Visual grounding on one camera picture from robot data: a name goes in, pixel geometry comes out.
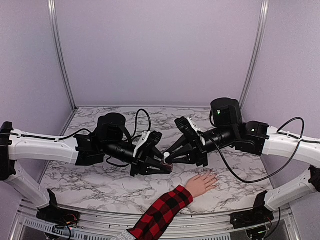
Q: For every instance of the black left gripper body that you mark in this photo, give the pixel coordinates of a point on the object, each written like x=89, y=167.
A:
x=139, y=163

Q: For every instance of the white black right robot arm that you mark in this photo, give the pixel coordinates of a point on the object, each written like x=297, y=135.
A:
x=251, y=137

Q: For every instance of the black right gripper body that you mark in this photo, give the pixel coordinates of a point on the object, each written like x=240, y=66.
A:
x=200, y=153

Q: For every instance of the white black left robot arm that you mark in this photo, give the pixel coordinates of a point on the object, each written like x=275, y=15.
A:
x=110, y=138

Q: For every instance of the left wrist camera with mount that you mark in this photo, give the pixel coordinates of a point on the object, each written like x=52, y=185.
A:
x=148, y=139

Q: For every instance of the aluminium right rear frame post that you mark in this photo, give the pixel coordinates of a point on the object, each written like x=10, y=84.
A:
x=257, y=46

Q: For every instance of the aluminium left rear frame post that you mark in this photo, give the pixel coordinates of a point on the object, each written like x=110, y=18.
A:
x=59, y=53

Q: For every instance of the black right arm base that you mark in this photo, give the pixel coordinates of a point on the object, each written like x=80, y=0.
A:
x=259, y=214

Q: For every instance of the person's bare hand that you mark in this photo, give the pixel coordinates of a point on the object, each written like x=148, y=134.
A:
x=201, y=184

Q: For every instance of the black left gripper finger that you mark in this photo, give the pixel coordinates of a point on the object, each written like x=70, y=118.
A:
x=155, y=154
x=165, y=170

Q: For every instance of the red black plaid sleeve forearm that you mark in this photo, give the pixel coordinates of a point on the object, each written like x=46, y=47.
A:
x=155, y=221

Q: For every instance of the aluminium frame post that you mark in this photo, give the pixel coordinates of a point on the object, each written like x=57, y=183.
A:
x=257, y=46
x=59, y=53

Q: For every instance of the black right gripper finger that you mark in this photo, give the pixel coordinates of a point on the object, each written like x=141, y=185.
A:
x=181, y=147
x=183, y=159

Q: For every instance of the red glitter nail polish bottle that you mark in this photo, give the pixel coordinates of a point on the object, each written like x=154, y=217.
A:
x=167, y=166

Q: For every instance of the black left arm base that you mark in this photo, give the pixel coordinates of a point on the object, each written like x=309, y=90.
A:
x=57, y=212

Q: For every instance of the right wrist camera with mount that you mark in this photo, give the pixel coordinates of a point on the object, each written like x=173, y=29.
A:
x=189, y=129

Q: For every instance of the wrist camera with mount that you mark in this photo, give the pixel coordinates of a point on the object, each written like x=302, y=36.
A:
x=148, y=139
x=189, y=129

